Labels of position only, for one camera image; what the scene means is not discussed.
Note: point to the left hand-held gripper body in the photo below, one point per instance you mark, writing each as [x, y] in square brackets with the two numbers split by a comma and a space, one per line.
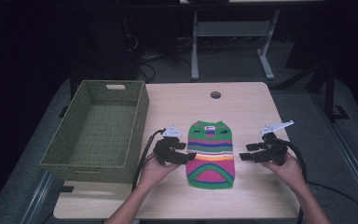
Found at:
[163, 147]

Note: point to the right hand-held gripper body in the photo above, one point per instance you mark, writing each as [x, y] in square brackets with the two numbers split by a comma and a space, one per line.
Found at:
[275, 149]

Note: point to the striped knitted pet sweater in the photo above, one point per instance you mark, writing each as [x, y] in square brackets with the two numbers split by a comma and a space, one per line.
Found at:
[211, 155]

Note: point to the person's left hand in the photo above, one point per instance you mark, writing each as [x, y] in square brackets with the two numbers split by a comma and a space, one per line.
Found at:
[155, 171]

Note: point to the person's right hand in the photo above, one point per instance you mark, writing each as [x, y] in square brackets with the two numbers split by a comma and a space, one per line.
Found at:
[289, 172]

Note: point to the black metal stand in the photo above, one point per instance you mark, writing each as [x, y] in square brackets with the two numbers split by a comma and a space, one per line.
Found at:
[329, 93]

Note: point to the green woven basket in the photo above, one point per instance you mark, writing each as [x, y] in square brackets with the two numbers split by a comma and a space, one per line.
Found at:
[74, 169]

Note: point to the grey metal table frame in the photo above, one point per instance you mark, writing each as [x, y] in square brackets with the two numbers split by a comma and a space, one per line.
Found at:
[231, 28]

